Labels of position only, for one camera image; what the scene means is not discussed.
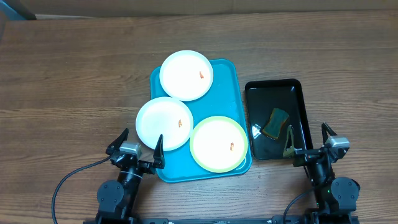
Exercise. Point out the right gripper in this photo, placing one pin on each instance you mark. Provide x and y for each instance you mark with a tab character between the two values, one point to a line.
314	154

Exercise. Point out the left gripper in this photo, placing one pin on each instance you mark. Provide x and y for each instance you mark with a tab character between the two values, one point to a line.
158	157

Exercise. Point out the green and yellow sponge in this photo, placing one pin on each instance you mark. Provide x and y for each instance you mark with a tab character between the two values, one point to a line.
275	123

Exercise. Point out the white plate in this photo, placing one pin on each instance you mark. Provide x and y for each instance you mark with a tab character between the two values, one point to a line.
167	117
186	75

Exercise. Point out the light green rimmed plate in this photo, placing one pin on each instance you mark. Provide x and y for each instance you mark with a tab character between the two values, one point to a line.
218	144

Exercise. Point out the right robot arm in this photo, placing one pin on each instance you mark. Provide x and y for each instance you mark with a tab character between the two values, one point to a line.
335	196

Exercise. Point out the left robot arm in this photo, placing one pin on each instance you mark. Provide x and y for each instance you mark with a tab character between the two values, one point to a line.
116	197

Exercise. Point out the black rectangular water tray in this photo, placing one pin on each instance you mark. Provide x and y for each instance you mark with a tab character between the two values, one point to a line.
261	98

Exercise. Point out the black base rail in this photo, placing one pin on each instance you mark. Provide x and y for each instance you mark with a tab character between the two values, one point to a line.
278	219

